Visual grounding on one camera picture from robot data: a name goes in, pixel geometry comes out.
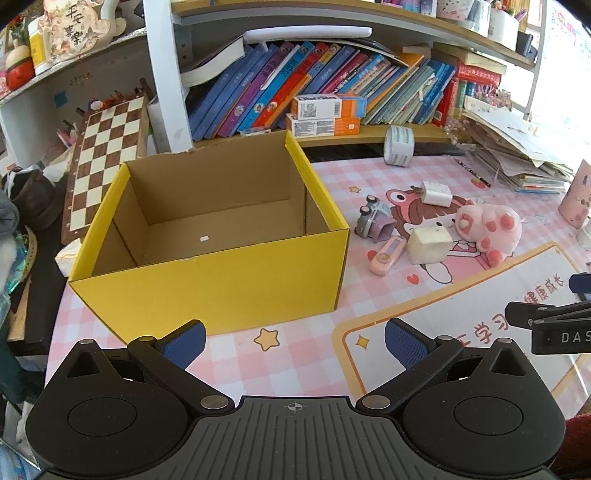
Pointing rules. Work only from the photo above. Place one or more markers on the pink plush pig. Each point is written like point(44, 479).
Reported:
point(496, 230)

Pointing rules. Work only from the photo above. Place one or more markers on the red round doll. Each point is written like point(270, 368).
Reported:
point(19, 67)

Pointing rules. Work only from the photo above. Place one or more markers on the small red white box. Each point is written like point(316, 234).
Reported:
point(254, 131)

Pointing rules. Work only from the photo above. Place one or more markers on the clear tape roll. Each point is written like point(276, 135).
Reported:
point(399, 146)

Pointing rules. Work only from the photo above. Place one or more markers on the brown leather shoe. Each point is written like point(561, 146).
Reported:
point(39, 200)

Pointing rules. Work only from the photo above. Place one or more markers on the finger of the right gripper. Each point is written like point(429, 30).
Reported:
point(525, 315)
point(580, 284)

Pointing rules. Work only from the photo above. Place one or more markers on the wooden chessboard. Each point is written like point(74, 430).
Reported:
point(107, 139)

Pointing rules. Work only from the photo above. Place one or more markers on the orange white box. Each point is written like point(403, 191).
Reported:
point(328, 106)
point(311, 128)

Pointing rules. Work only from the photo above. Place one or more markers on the white foam cube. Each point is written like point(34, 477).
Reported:
point(429, 245)

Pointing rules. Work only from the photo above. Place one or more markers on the pink patterned cup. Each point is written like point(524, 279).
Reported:
point(575, 206)

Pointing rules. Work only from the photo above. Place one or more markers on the rabbit greeting ornament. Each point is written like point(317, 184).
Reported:
point(74, 27)

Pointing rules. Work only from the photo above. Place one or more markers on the black pen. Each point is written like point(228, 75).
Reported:
point(469, 169)

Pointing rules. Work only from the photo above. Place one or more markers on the crumpled white tissue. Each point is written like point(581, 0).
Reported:
point(66, 257)

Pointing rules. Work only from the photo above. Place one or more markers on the white power adapter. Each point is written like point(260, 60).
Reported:
point(434, 194)

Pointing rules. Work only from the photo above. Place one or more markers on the stack of papers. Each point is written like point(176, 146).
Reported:
point(511, 147)

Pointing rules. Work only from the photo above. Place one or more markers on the lower orange white box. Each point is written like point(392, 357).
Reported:
point(311, 128)

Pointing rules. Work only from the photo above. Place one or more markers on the yellow cardboard box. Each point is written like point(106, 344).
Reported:
point(237, 234)

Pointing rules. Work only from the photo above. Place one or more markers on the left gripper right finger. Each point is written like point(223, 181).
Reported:
point(426, 361)

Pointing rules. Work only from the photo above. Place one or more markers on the upper orange white box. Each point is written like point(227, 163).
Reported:
point(328, 106)

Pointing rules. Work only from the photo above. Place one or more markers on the pink rectangular eraser case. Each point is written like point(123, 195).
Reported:
point(388, 255)

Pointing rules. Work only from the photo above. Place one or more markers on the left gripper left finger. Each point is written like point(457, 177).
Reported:
point(164, 362)

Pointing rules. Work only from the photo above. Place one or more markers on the grey folded cloth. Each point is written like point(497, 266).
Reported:
point(9, 216)

